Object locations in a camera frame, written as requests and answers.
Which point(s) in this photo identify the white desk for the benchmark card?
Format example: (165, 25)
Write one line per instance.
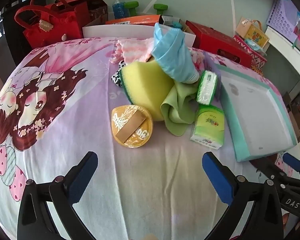
(285, 42)

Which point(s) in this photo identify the teal toy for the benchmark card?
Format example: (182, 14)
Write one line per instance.
(177, 25)

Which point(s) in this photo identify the green tissue pack clear side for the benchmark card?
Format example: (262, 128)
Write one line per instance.
(207, 87)

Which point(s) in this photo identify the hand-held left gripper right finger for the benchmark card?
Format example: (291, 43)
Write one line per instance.
(217, 177)

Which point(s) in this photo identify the black cabinet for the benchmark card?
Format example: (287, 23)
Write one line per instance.
(13, 37)

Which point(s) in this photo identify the white storage box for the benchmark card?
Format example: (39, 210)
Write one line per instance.
(115, 32)

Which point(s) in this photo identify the dark red cardboard box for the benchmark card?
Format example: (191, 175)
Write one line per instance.
(97, 7)

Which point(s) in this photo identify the purple perforated basket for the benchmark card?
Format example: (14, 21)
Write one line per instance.
(282, 12)

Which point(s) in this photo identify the green dumbbell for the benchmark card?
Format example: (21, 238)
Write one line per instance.
(161, 8)
(131, 8)

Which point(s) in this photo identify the pink striped fluffy cloth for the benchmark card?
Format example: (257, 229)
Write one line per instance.
(132, 51)

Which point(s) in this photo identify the red gift box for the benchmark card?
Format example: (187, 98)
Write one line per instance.
(215, 41)

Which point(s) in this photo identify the red felt handbag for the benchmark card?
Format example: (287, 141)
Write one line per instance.
(55, 27)

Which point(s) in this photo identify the blue wipes pack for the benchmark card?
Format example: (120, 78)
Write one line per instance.
(253, 45)

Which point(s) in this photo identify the orange cardboard box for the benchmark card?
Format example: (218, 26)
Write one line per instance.
(137, 20)

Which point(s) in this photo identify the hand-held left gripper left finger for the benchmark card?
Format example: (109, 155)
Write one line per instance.
(83, 177)

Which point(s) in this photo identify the blue face mask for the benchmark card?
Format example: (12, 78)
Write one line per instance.
(172, 55)

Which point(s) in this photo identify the bottle with blue liquid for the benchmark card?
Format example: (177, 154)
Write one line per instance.
(118, 9)

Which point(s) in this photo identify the black white spotted scrunchie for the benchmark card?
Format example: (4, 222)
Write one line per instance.
(117, 76)

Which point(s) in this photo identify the red patterned tin box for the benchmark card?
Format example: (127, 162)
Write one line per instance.
(257, 56)

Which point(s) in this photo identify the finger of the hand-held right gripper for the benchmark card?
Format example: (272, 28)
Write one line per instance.
(267, 167)
(293, 162)

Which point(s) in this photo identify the brown cardboard boxes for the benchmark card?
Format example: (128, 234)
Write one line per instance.
(296, 110)

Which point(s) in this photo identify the green cloth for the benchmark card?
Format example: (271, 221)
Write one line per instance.
(180, 105)

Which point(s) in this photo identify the white tray with teal rim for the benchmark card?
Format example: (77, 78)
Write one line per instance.
(255, 115)

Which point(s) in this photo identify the yellow sponge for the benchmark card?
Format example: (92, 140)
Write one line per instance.
(145, 85)

